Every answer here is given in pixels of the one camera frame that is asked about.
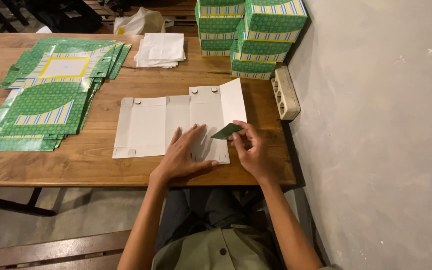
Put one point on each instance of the person's right hand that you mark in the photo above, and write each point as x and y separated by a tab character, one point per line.
253	153

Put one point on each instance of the person's left hand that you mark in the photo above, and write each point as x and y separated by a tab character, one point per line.
180	155

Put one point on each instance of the white cardboard box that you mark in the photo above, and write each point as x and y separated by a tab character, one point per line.
148	125

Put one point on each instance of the person's dark trousers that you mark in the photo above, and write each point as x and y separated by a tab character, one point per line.
201	208

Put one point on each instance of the beige power strip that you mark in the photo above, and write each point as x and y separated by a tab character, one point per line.
285	93

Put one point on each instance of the person's olive shirt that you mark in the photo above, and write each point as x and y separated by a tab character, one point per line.
216	251

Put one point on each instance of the stack of white paper sheets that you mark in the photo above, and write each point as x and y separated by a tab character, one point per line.
161	48

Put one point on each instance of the stack of assembled green boxes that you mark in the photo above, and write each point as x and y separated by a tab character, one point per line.
257	33

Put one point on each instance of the white plastic bag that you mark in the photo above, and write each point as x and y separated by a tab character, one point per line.
139	22

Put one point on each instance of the slatted wooden bench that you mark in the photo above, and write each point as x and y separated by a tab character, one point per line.
178	11

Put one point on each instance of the pile of flat green blanks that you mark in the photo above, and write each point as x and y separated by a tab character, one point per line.
43	108
69	54

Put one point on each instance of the brown wooden bench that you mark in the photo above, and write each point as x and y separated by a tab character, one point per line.
51	249

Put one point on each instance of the black bag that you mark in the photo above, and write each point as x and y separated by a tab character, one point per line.
64	15

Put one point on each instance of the black metal chair legs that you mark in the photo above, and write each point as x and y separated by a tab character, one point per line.
4	15

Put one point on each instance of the black metal table frame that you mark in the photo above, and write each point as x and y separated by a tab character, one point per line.
32	202

